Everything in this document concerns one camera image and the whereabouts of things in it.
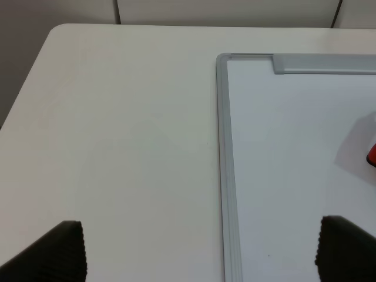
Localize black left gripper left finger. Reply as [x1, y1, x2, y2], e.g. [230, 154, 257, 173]
[1, 220, 88, 281]

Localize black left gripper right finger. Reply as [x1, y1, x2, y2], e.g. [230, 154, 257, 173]
[315, 216, 375, 281]

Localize red whiteboard eraser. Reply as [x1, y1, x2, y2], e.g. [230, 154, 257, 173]
[366, 144, 376, 167]

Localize white whiteboard with aluminium frame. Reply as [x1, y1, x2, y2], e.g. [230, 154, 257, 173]
[216, 53, 375, 281]

